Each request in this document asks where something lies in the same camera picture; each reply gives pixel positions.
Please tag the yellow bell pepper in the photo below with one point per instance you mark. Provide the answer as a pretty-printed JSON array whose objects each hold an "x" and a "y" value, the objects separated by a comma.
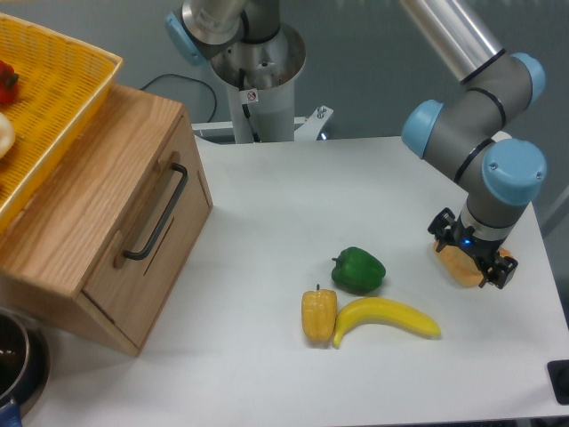
[{"x": 318, "y": 314}]

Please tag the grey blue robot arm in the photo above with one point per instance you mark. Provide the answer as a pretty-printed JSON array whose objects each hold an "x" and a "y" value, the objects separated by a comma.
[{"x": 501, "y": 177}]

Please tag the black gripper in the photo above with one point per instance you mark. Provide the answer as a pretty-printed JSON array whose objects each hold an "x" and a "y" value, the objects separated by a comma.
[{"x": 496, "y": 270}]

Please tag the wooden top drawer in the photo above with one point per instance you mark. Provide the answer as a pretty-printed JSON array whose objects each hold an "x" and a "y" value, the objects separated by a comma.
[{"x": 139, "y": 268}]

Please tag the blue pot handle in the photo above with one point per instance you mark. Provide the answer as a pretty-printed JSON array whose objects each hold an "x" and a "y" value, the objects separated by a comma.
[{"x": 10, "y": 414}]

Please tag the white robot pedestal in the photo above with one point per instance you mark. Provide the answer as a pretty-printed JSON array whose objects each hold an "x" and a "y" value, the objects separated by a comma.
[{"x": 260, "y": 85}]

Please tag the yellow plastic basket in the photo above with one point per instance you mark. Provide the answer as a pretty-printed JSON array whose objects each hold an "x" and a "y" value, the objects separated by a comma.
[{"x": 63, "y": 82}]

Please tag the green bell pepper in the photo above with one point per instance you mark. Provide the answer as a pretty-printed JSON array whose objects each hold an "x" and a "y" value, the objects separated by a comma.
[{"x": 357, "y": 272}]

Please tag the white round food item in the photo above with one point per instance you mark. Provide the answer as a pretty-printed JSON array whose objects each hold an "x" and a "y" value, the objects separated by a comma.
[{"x": 7, "y": 135}]

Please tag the black corner mount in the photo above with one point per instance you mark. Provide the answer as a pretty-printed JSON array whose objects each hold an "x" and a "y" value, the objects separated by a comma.
[{"x": 559, "y": 377}]

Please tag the brown pastry bread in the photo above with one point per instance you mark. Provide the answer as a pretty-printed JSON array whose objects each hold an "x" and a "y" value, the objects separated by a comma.
[{"x": 459, "y": 266}]

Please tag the yellow banana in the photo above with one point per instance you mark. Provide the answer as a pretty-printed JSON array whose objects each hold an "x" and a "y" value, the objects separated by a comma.
[{"x": 376, "y": 310}]

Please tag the red bell pepper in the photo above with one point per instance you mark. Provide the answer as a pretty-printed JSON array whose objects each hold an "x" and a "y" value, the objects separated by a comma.
[{"x": 9, "y": 84}]

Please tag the steel pot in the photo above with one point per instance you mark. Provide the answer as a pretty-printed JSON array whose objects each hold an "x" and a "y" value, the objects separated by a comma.
[{"x": 25, "y": 361}]

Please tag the wooden drawer cabinet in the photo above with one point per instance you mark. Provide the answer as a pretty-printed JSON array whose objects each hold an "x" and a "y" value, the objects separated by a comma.
[{"x": 50, "y": 251}]

